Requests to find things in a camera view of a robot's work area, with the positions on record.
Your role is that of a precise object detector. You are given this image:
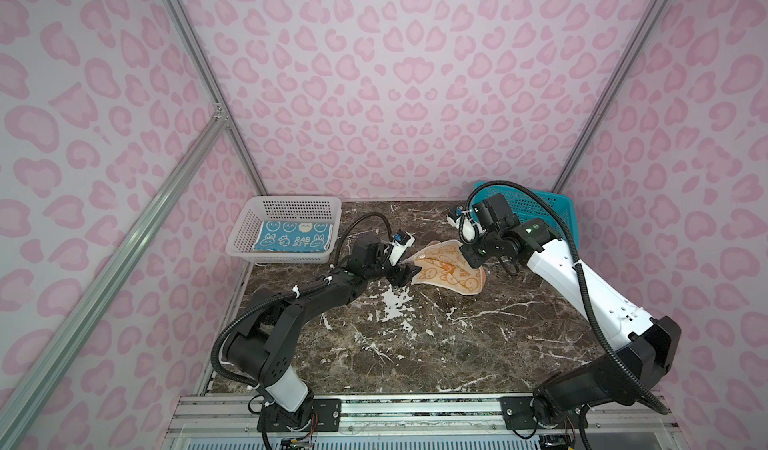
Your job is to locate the orange patterned towel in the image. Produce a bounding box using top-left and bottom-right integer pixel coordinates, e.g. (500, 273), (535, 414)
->
(407, 240), (487, 296)

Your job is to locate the teal patterned towel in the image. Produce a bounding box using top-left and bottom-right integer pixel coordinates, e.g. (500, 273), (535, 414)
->
(252, 221), (334, 254)

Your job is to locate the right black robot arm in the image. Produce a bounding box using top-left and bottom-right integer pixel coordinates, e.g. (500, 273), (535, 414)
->
(448, 192), (681, 427)

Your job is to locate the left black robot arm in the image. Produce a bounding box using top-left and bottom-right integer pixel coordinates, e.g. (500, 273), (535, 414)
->
(210, 231), (421, 431)

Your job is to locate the teal plastic basket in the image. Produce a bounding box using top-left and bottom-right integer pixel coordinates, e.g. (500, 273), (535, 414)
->
(471, 181), (580, 249)

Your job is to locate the white plastic basket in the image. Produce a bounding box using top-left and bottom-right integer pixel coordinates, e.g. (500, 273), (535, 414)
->
(226, 196), (341, 265)

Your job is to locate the left diagonal aluminium strut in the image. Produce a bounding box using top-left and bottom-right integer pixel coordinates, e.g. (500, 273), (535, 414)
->
(1, 117), (230, 449)

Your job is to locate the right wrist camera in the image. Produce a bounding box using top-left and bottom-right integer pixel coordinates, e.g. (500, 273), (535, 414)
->
(447, 205), (481, 244)

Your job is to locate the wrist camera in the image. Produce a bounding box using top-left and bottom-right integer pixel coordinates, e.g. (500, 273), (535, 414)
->
(447, 205), (481, 244)
(389, 230), (415, 266)

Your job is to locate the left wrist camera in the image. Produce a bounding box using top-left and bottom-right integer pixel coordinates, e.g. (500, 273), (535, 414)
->
(389, 230), (415, 266)

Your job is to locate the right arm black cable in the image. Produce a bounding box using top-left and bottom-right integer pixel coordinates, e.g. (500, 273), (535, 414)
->
(465, 180), (671, 415)

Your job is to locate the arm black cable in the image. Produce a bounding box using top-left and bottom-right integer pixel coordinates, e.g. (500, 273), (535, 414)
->
(209, 212), (394, 388)
(465, 180), (671, 415)

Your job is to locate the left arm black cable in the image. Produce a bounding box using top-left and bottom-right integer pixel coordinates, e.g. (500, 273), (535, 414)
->
(209, 212), (394, 388)

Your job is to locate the left corner aluminium post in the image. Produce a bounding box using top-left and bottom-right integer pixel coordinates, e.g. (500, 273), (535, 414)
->
(161, 0), (268, 196)

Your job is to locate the corner aluminium post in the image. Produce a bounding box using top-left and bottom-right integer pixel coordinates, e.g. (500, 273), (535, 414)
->
(551, 0), (674, 194)
(161, 0), (268, 196)

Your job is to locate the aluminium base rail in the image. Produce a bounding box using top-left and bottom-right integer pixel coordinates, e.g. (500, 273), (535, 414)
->
(161, 393), (687, 449)

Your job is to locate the right corner aluminium post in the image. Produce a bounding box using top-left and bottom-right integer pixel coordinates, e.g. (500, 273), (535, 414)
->
(551, 0), (674, 194)

